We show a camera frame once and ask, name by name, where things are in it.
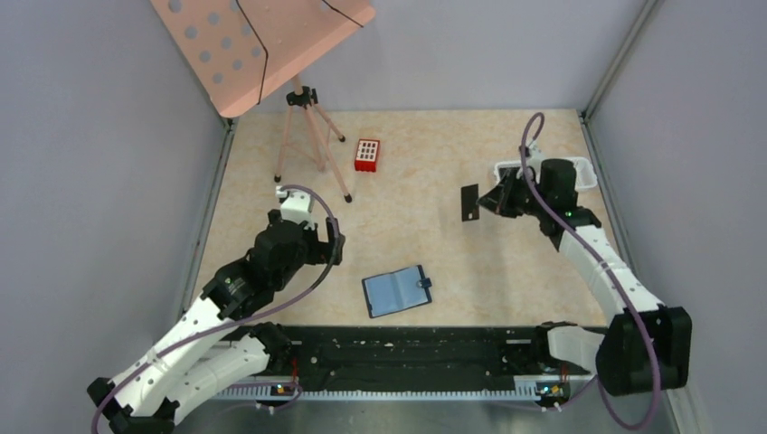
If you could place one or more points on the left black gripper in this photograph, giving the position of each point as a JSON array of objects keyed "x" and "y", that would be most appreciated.
[{"x": 326, "y": 240}]

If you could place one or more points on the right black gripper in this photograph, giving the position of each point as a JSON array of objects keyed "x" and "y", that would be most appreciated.
[{"x": 506, "y": 195}]

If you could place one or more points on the dark blue leather card holder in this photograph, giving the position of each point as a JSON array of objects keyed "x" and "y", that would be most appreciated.
[{"x": 396, "y": 291}]

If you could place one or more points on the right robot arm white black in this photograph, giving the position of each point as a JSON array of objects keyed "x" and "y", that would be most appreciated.
[{"x": 647, "y": 344}]

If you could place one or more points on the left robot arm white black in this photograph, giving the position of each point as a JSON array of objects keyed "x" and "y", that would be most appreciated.
[{"x": 156, "y": 393}]

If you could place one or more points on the white plastic slotted basket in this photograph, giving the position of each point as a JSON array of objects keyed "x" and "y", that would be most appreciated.
[{"x": 586, "y": 179}]

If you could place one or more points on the red box with white grid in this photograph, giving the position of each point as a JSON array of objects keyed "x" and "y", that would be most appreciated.
[{"x": 367, "y": 155}]

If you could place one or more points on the pink tripod stand legs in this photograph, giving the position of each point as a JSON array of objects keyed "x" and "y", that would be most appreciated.
[{"x": 320, "y": 127}]

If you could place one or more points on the pink perforated music stand desk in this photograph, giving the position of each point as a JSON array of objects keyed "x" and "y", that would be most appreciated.
[{"x": 242, "y": 51}]

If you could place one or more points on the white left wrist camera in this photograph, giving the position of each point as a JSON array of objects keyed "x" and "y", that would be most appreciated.
[{"x": 296, "y": 206}]

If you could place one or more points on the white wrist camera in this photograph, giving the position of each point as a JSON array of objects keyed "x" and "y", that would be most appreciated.
[
  {"x": 534, "y": 156},
  {"x": 296, "y": 206}
]

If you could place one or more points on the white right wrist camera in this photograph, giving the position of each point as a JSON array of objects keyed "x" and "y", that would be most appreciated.
[{"x": 534, "y": 156}]

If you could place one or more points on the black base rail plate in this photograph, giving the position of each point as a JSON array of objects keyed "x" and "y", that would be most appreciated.
[{"x": 414, "y": 360}]

